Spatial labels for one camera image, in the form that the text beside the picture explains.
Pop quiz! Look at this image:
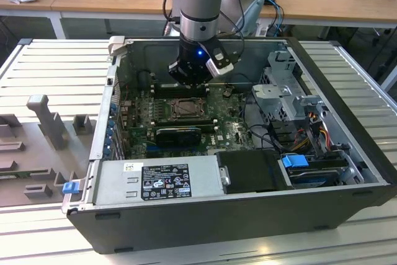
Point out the thin wire locking lever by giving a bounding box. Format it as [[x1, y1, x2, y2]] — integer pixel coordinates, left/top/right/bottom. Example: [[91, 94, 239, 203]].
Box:
[[169, 114, 208, 120], [169, 97, 206, 103]]

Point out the metal socket cover frame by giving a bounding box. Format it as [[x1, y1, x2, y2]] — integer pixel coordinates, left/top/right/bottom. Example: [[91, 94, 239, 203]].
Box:
[[169, 99, 207, 119]]

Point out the black RAM slot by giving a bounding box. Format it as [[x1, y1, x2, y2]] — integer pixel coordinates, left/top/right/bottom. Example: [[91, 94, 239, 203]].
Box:
[[153, 122, 218, 127], [153, 125, 220, 130], [153, 117, 216, 121], [153, 120, 217, 124], [151, 83, 209, 88], [151, 86, 209, 91], [151, 90, 209, 95], [151, 93, 209, 99]]

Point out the CPU socket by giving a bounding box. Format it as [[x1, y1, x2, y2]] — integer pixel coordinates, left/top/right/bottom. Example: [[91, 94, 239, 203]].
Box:
[[167, 97, 208, 120]]

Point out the black disk bay cover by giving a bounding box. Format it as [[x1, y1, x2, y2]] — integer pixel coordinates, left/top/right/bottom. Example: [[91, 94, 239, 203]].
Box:
[[215, 150, 282, 195]]

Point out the black cylindrical component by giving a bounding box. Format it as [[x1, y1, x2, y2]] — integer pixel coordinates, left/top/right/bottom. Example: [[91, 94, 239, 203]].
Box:
[[138, 71, 153, 89]]

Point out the black graphics card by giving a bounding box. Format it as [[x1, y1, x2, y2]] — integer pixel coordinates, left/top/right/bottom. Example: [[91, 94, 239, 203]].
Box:
[[154, 127, 202, 148]]

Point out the green motherboard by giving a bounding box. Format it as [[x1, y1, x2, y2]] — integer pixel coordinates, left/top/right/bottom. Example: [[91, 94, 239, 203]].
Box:
[[119, 86, 258, 160]]

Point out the light grey case latch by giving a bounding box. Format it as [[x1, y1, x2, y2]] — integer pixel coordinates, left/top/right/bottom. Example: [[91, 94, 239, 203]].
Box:
[[107, 35, 127, 58]]

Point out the pale blue teach pendant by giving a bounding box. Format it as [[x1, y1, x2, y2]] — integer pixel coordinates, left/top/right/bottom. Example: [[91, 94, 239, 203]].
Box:
[[234, 0, 268, 38]]

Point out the silver perforated drive cage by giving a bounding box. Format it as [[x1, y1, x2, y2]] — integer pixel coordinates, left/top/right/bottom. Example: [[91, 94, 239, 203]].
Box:
[[251, 50, 331, 141]]

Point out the black power supply label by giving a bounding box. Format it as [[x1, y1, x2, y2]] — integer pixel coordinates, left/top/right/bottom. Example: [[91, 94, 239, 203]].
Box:
[[141, 163, 193, 199]]

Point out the silver power supply unit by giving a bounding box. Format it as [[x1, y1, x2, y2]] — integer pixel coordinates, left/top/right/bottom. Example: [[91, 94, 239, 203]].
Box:
[[91, 156, 225, 205]]

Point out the blue disk carrier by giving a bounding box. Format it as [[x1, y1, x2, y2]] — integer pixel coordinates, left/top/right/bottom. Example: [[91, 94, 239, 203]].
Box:
[[281, 153, 308, 170]]

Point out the black PC case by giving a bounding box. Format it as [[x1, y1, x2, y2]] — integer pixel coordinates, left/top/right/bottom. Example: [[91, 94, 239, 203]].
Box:
[[61, 35, 397, 255]]

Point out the silver hard disk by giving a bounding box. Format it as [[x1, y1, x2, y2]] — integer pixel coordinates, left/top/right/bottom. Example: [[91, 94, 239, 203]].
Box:
[[285, 165, 342, 189]]

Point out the grey parts rack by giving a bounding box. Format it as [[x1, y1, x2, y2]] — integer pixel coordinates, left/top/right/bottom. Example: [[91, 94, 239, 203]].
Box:
[[0, 94, 96, 209]]

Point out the green RAM stick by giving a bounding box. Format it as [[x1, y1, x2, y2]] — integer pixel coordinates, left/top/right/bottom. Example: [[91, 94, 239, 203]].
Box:
[[0, 171, 32, 182]]

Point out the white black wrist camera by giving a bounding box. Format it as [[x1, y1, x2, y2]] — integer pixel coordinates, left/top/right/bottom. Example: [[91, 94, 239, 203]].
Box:
[[205, 48, 236, 76]]

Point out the black wire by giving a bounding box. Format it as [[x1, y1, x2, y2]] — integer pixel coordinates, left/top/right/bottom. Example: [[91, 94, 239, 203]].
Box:
[[241, 92, 282, 151]]

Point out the blue cable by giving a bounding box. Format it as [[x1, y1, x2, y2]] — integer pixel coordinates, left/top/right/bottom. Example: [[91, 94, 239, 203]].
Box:
[[267, 0, 285, 35]]

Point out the silver bay bracket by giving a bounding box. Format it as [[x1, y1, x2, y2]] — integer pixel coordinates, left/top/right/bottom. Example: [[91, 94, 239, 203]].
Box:
[[218, 167, 232, 187]]

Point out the yellow red wire bundle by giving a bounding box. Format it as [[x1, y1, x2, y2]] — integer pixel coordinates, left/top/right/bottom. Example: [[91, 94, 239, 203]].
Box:
[[291, 120, 334, 154]]

